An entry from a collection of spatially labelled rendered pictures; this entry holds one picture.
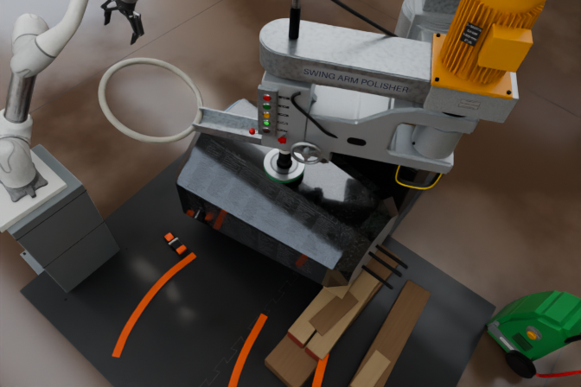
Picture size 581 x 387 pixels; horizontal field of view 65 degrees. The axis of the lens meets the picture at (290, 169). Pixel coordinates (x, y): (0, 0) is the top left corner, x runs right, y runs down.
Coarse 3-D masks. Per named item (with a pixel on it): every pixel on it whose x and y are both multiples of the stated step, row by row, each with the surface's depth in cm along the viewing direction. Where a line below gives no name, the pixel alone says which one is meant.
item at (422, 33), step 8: (400, 16) 227; (408, 16) 220; (400, 24) 227; (408, 24) 220; (424, 24) 215; (400, 32) 228; (416, 32) 219; (424, 32) 215; (432, 32) 214; (440, 32) 214; (416, 40) 222; (424, 40) 211
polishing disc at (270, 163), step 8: (272, 152) 243; (272, 160) 240; (272, 168) 237; (280, 168) 237; (288, 168) 238; (296, 168) 238; (272, 176) 234; (280, 176) 234; (288, 176) 235; (296, 176) 235
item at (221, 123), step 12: (204, 108) 226; (204, 120) 227; (216, 120) 228; (228, 120) 228; (240, 120) 227; (252, 120) 225; (204, 132) 223; (216, 132) 221; (228, 132) 219; (240, 132) 225
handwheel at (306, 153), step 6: (294, 144) 200; (300, 144) 199; (306, 144) 198; (312, 144) 198; (300, 150) 202; (306, 150) 202; (312, 150) 202; (318, 150) 199; (294, 156) 207; (306, 156) 203; (306, 162) 208; (312, 162) 207
